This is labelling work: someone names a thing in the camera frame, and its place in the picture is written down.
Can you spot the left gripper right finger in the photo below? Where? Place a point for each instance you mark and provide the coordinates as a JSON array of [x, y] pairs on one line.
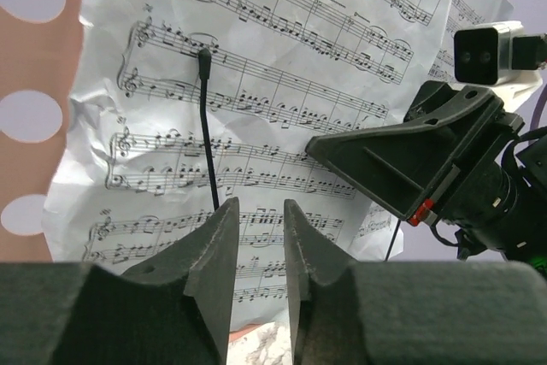
[[343, 311]]

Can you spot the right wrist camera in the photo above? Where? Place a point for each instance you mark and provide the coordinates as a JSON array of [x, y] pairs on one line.
[[492, 54]]

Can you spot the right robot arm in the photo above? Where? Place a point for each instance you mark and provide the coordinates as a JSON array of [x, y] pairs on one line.
[[525, 159]]

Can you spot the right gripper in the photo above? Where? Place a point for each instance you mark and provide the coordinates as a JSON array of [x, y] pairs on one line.
[[439, 164]]

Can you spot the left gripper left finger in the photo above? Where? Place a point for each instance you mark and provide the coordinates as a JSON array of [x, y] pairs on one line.
[[174, 308]]

